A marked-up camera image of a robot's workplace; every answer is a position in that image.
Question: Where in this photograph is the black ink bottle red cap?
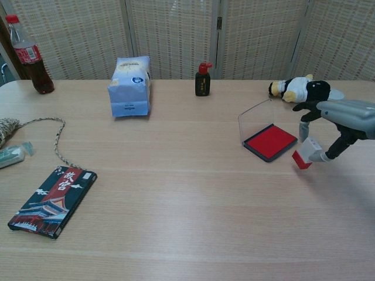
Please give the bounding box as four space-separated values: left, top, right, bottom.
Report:
195 62 214 97

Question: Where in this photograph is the woven folding screen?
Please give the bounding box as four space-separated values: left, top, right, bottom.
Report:
0 0 375 80

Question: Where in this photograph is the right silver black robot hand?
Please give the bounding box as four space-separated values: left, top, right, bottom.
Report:
292 99 375 162

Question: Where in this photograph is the notebook with palace print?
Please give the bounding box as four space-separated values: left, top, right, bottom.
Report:
8 165 98 240

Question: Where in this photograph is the braided rope bundle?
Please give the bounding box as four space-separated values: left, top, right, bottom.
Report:
0 116 84 170

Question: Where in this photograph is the red ink pad clear lid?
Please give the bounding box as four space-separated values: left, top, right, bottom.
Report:
238 98 298 163

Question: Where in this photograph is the cola bottle with red cap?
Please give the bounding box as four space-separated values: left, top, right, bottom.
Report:
5 14 56 95

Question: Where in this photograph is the blue and white paper bag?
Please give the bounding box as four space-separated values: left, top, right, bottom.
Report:
107 56 152 118

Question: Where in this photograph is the red and white stamp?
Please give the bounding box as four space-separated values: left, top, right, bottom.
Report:
291 137 321 170

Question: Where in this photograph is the small green white packet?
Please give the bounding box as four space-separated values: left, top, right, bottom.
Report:
0 141 36 170

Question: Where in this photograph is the black and white plush doll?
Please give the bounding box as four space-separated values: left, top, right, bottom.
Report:
268 74 332 104

